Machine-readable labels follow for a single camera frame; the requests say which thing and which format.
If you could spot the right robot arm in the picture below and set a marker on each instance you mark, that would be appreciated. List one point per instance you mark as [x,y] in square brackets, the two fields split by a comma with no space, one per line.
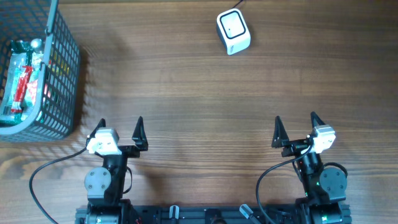
[324,183]

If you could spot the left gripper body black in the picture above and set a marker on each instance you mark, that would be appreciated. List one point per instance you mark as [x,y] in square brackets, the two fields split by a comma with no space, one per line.
[126,149]

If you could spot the green white gloves packet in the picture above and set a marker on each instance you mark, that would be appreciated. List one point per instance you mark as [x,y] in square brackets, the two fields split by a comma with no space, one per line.
[21,54]

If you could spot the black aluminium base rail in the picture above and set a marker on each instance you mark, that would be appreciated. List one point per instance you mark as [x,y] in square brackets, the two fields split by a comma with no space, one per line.
[217,214]

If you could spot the white barcode scanner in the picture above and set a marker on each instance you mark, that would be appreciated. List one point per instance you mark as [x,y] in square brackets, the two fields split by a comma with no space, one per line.
[233,31]

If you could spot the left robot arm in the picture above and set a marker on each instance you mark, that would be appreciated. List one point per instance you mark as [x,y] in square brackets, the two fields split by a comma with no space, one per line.
[105,184]

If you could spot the red sachet stick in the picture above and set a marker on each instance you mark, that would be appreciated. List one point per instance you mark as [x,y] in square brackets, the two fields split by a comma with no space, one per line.
[21,89]

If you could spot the yellow liquid bottle silver cap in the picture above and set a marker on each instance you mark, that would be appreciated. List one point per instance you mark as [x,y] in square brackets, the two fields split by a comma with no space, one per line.
[38,45]

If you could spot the grey plastic mesh basket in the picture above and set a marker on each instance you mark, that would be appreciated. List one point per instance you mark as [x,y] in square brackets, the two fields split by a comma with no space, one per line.
[51,118]

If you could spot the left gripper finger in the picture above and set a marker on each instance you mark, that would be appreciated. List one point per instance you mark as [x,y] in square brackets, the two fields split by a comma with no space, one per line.
[101,124]
[139,135]

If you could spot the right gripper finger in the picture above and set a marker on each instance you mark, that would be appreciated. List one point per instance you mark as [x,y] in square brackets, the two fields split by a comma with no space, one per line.
[315,119]
[280,137]

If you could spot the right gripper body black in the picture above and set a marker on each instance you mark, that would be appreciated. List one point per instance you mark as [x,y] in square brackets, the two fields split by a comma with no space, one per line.
[295,147]

